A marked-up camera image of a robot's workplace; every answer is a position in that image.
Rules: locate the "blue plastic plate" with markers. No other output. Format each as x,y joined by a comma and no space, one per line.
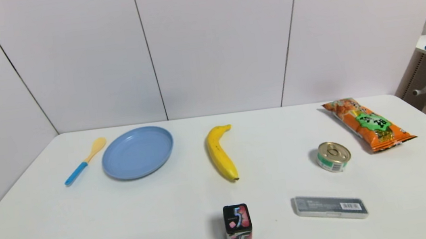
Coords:
136,154

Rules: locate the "yellow banana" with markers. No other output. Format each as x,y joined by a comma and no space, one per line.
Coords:
219,153

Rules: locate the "orange snack bag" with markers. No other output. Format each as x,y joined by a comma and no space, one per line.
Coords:
368,123

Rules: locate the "grey transparent plastic case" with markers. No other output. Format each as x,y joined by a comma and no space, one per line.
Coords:
329,206

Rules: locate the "black chewing gum box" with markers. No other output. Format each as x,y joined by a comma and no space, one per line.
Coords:
238,230

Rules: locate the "small green-labelled tin can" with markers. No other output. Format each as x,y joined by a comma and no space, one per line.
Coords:
333,156

